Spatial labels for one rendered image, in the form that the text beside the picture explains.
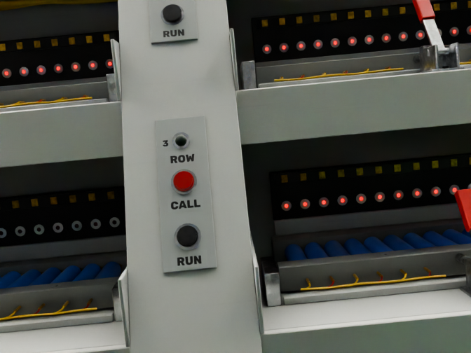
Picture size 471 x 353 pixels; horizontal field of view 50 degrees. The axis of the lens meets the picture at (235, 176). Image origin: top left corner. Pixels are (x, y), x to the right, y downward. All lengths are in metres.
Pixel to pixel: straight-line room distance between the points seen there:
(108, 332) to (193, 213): 0.11
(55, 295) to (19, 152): 0.13
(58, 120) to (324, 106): 0.22
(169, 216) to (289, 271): 0.12
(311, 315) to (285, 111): 0.16
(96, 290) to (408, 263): 0.27
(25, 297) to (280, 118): 0.27
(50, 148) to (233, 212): 0.16
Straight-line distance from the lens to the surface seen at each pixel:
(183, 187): 0.39
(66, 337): 0.43
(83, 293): 0.47
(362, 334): 0.39
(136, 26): 0.46
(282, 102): 0.43
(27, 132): 0.45
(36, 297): 0.48
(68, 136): 0.44
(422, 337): 0.41
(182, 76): 0.43
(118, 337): 0.41
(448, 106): 0.46
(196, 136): 0.41
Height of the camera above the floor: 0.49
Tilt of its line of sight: 16 degrees up
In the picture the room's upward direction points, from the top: 6 degrees counter-clockwise
